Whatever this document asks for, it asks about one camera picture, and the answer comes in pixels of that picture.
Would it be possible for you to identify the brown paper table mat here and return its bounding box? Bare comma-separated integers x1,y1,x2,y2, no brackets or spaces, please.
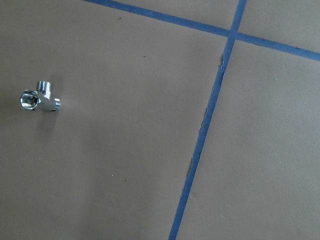
0,0,320,240

